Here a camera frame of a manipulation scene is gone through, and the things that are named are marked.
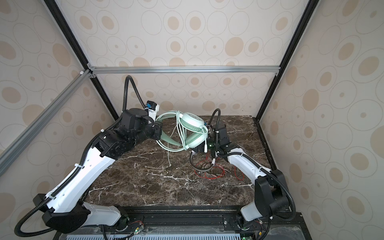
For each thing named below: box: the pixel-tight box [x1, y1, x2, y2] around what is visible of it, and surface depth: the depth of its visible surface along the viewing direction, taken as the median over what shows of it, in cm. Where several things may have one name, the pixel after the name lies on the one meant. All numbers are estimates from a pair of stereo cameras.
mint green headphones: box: [155, 110, 209, 152], surface depth 59 cm
